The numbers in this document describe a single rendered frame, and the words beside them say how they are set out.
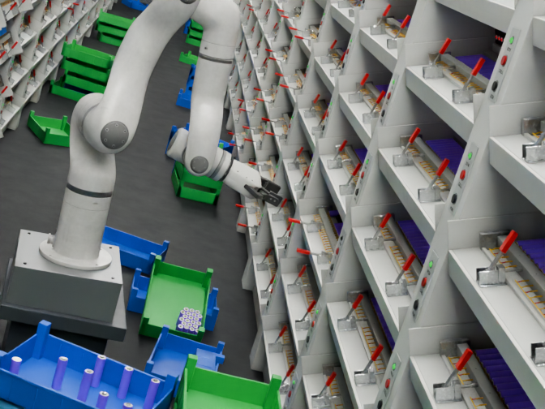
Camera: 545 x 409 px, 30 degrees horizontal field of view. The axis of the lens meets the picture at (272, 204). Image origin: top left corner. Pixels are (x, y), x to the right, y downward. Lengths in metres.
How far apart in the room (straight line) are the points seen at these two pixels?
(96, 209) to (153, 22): 0.50
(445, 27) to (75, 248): 1.08
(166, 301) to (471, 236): 1.88
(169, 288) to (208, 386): 1.36
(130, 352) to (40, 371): 1.13
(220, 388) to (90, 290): 0.59
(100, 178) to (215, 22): 0.49
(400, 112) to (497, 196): 0.70
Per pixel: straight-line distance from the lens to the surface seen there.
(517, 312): 1.47
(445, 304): 1.74
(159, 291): 3.46
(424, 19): 2.33
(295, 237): 3.14
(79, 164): 2.62
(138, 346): 3.22
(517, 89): 1.66
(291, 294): 3.01
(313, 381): 2.50
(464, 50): 2.35
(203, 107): 2.63
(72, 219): 2.63
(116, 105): 2.52
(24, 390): 1.93
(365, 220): 2.40
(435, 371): 1.71
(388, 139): 2.36
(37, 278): 2.60
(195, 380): 2.14
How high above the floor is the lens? 1.35
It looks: 15 degrees down
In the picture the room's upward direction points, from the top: 17 degrees clockwise
